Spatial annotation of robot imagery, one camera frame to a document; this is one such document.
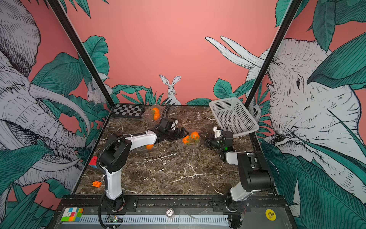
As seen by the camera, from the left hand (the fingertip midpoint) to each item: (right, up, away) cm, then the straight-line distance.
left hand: (186, 133), depth 93 cm
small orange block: (-50, -27, -15) cm, 59 cm away
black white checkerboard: (-47, +16, +19) cm, 53 cm away
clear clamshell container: (-28, +13, +17) cm, 35 cm away
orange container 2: (+6, -2, +1) cm, 6 cm away
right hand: (+8, 0, -6) cm, 10 cm away
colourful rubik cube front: (-55, -36, -27) cm, 71 cm away
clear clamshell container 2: (+4, -4, 0) cm, 6 cm away
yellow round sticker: (+43, -40, -22) cm, 63 cm away
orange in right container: (-1, -4, -1) cm, 4 cm away
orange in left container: (-24, +15, +18) cm, 33 cm away
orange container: (-24, +12, +14) cm, 30 cm away
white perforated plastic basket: (+37, +13, +21) cm, 44 cm away
